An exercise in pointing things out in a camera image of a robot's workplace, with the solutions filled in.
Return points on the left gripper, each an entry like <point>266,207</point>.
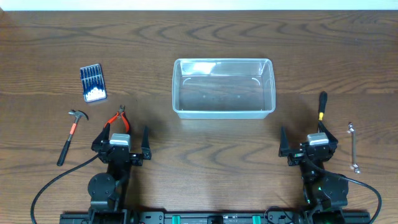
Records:
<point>118,154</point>

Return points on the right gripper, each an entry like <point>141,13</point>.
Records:
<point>311,154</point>

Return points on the red handled pliers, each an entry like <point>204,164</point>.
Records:
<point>122,115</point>

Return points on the silver offset wrench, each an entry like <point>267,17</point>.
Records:
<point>354,163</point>

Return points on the black yellow screwdriver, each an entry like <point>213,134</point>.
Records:
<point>322,105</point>

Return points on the small claw hammer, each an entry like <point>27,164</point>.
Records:
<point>77,115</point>

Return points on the blue precision screwdriver set case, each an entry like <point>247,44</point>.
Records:
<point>93,84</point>

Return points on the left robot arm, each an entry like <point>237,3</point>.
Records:
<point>108,189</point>

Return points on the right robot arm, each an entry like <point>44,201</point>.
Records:
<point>323,192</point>

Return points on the clear plastic container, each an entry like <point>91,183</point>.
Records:
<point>223,88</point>

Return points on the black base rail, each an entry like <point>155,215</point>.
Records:
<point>269,217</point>

